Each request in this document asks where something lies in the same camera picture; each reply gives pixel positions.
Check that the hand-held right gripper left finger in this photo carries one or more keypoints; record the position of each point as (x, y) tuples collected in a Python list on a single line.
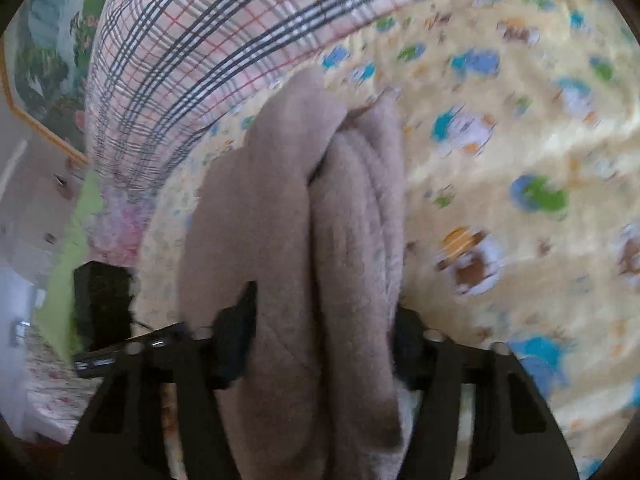
[(235, 330)]

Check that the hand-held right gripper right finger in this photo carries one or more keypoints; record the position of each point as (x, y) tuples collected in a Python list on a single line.
[(407, 340)]

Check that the beige knit sweater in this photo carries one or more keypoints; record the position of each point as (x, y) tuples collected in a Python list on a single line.
[(350, 260)]

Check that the green bed sheet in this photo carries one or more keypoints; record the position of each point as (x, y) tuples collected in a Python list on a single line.
[(75, 240)]

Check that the pastel floral cloth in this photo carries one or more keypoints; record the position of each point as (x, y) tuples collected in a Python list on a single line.
[(125, 220)]

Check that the red floral bed sheet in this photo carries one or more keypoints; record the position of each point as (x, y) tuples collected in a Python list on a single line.
[(55, 390)]

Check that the yellow cartoon printed blanket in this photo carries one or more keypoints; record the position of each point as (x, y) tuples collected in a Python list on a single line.
[(525, 135)]

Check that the framed floral painting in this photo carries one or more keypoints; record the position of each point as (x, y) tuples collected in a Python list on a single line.
[(45, 60)]

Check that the plaid pink pillow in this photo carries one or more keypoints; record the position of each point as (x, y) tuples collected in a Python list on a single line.
[(175, 60)]

